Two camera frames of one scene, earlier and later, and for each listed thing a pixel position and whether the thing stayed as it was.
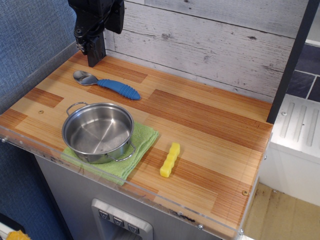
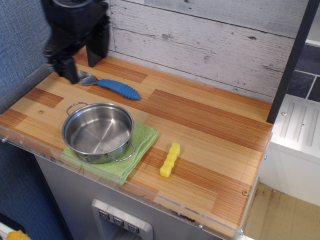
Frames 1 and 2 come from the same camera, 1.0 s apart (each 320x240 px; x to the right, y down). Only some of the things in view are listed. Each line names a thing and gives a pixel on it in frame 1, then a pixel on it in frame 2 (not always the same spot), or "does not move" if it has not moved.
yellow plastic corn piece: [165, 170] does not move
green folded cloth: [142, 137] does not move
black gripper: [90, 24] to [71, 29]
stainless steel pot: [96, 131] does not move
